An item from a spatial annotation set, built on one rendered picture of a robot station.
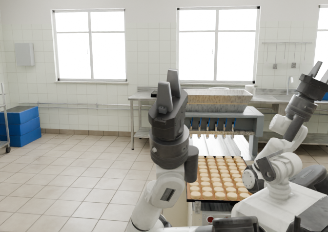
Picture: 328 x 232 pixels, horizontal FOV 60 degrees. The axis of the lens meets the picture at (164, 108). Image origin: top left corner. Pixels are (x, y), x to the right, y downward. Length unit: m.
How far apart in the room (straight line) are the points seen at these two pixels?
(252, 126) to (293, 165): 1.39
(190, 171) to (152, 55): 4.57
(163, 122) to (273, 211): 0.41
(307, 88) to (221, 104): 1.09
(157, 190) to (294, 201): 0.39
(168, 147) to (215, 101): 1.52
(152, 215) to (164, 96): 0.37
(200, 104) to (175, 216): 0.89
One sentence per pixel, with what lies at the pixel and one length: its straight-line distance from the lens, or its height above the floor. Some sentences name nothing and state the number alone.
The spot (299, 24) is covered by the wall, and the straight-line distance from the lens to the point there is 5.36.
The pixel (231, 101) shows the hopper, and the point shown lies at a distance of 2.11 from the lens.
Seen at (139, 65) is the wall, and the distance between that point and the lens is 5.24.
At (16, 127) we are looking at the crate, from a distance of 5.41.
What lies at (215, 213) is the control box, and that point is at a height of 0.84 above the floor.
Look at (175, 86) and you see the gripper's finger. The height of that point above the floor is 1.56.
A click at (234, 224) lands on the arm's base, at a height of 1.26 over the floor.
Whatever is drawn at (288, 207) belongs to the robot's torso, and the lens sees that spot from 0.84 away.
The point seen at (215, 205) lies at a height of 0.84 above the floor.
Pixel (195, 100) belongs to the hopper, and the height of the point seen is 1.27.
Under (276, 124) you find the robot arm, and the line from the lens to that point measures 1.11.
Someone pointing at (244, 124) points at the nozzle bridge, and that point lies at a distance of 2.21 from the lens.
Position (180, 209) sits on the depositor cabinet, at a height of 0.42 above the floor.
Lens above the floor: 1.63
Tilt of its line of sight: 12 degrees down
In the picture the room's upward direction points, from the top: straight up
